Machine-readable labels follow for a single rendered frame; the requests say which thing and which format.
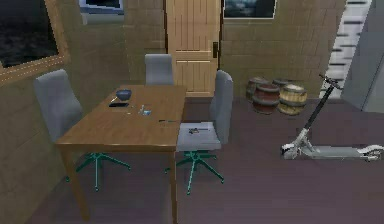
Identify small dark keys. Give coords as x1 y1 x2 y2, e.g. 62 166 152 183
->
187 126 209 135

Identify grey swivel chair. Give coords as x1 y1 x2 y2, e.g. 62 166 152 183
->
33 68 132 192
164 69 234 196
144 53 175 86

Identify small clear glass item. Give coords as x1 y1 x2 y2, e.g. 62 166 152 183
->
138 104 152 117

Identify brown wooden table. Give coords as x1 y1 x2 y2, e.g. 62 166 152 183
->
55 84 188 224

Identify pale wooden room door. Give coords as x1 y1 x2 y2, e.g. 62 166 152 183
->
165 0 222 98

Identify brown wooden barrel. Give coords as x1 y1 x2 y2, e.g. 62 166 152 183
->
271 78 293 89
245 77 270 102

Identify dark blue bowl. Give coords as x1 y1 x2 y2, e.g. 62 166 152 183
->
115 88 133 102

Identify dark red wooden barrel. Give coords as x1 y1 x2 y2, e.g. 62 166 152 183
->
252 83 281 115

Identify yellow wooden barrel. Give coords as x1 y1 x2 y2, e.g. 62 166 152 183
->
277 83 308 116

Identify grey kick scooter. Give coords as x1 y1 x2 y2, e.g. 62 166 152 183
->
280 73 384 162

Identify wooden framed window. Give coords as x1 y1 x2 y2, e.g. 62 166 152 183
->
0 0 71 86

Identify white framed wall picture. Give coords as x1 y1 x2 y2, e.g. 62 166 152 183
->
222 0 278 20
78 0 125 16

